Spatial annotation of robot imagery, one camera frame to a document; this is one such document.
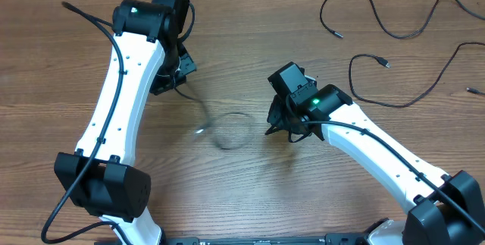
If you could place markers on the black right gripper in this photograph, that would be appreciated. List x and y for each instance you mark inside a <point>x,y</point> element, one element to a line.
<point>278,122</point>

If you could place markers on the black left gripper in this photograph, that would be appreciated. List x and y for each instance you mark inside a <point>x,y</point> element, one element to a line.
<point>161,86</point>

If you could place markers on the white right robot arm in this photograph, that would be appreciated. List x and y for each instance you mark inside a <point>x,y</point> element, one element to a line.
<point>440,208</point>

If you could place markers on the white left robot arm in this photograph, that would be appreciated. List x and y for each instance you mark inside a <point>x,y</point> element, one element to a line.
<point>148,57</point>

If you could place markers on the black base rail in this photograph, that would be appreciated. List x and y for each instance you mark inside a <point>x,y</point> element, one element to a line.
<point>265,240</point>

